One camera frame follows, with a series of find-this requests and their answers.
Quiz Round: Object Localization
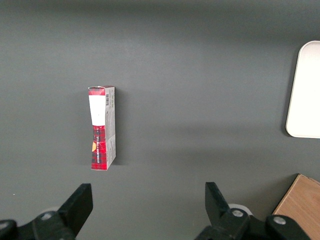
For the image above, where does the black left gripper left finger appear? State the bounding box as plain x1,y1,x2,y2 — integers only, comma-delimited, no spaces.
19,183,94,240

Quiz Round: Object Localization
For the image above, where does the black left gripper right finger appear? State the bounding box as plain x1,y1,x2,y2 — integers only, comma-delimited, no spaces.
197,181,266,240

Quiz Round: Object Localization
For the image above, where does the wooden drawer cabinet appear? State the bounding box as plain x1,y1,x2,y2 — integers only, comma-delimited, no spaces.
272,173,320,240

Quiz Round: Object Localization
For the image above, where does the red plaid cardboard box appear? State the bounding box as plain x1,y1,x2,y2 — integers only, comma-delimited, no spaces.
87,85,117,171

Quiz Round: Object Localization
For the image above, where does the cream rectangular tray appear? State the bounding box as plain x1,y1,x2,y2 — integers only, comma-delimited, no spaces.
285,40,320,139

